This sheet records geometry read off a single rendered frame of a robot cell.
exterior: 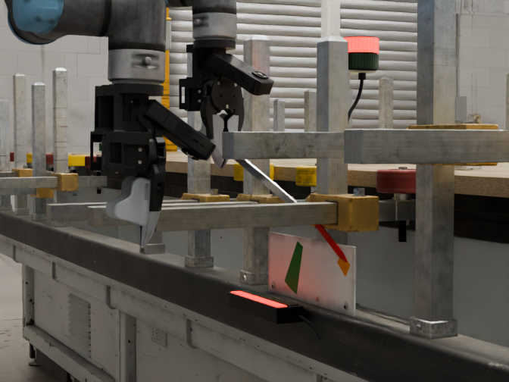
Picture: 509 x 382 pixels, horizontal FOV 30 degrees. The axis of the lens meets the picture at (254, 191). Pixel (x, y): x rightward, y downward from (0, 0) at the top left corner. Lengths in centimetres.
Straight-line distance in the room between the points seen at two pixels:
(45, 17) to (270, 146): 34
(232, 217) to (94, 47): 823
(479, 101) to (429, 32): 1014
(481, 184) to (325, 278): 27
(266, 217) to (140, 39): 31
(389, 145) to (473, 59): 1052
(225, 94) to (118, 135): 40
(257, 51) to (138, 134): 47
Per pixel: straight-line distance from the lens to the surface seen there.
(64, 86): 282
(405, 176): 143
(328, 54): 143
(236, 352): 180
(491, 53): 1150
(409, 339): 124
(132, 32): 123
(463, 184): 142
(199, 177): 187
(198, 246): 188
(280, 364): 165
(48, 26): 122
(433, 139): 85
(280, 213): 134
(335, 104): 143
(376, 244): 171
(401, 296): 166
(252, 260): 165
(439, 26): 123
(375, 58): 146
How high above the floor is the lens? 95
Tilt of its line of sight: 3 degrees down
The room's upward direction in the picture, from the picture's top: straight up
